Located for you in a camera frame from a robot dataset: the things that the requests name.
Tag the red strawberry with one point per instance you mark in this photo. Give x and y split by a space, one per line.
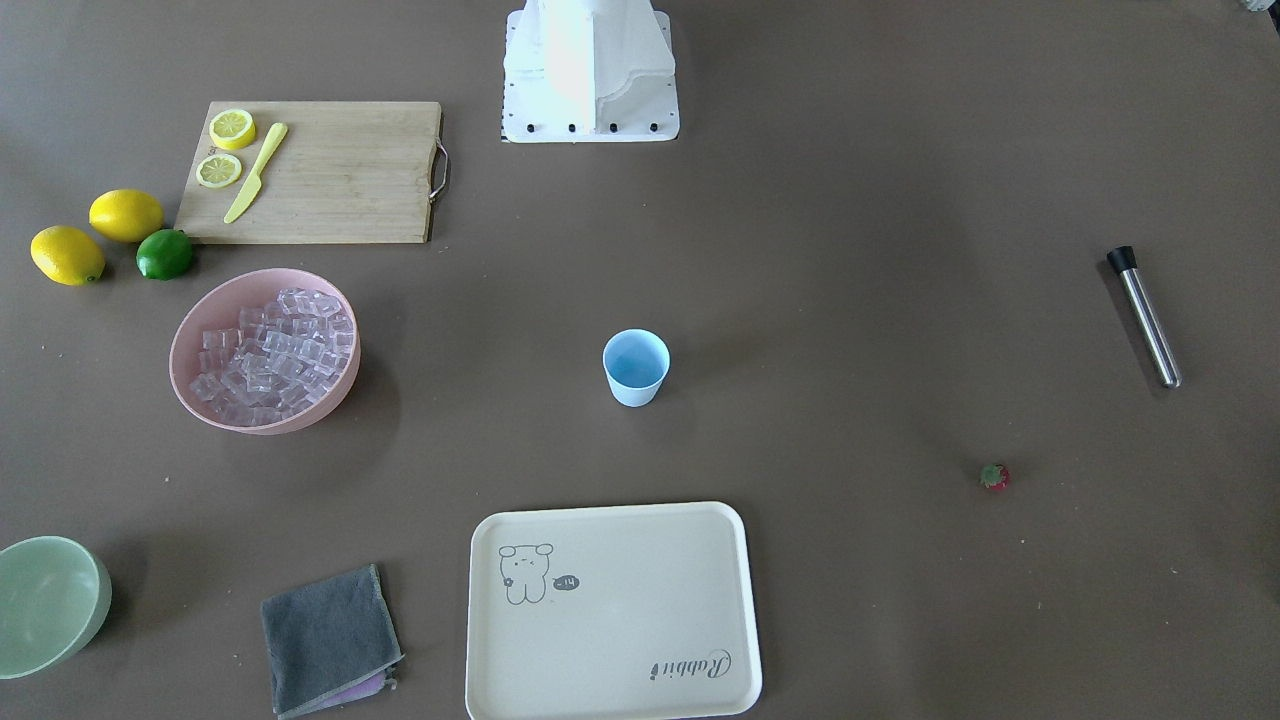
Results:
994 476

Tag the steel muddler black cap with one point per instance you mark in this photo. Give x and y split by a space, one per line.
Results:
1123 261

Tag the light blue cup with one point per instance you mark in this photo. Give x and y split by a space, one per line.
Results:
636 363

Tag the clear ice cubes pile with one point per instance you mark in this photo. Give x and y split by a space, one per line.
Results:
279 358

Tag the cream rabbit tray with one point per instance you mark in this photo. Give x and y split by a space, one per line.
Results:
624 612

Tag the wooden cutting board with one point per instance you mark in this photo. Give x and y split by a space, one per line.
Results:
346 172

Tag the pink bowl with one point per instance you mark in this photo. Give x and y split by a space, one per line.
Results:
219 307

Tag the grey folded cloth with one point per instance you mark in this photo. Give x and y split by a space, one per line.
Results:
329 643

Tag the yellow plastic knife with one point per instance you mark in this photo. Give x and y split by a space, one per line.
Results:
252 184

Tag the lemon half lower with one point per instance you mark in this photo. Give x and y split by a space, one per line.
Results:
218 171

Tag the lemon half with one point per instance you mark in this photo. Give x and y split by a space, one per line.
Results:
232 129
218 171

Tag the lemon half upper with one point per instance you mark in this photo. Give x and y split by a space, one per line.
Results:
232 129

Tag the green lime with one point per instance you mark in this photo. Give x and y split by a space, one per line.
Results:
165 255

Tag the whole yellow lemon inner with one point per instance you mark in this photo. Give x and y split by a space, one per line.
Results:
126 215

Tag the whole yellow lemon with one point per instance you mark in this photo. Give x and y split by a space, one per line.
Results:
67 255
126 215

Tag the whole yellow lemon outer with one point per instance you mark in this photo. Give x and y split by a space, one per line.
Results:
67 255

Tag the pale green bowl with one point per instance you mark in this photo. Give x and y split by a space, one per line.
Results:
55 595

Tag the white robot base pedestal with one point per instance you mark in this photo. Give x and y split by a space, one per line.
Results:
589 72

